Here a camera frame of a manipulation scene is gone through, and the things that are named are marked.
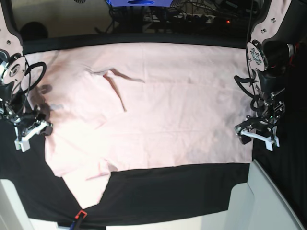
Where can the white frame left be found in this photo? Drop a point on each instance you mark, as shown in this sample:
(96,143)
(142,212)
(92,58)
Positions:
(12,213)

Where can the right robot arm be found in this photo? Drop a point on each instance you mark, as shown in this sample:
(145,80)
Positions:
(20,103)

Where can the white frame right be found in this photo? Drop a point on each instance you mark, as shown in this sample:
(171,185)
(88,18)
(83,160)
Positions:
(259,205)

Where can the black power strip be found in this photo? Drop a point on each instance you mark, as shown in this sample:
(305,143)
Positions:
(182,18)

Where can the black table cloth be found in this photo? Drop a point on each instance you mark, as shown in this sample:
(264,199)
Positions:
(155,195)

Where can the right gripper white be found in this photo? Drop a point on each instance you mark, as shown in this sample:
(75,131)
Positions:
(29,125)

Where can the white frame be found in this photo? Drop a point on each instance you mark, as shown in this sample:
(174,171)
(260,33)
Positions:
(12,213)
(259,205)

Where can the light pink T-shirt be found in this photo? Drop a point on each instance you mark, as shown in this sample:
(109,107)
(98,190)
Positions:
(133,106)

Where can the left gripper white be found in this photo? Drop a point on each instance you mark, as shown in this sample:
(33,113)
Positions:
(260,128)

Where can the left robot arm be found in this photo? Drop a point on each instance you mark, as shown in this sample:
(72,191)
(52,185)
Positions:
(271,45)

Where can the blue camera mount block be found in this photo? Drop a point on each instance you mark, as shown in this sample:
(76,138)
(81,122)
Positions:
(123,3)

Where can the red clamp at bottom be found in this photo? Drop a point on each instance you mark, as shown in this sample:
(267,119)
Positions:
(78,219)

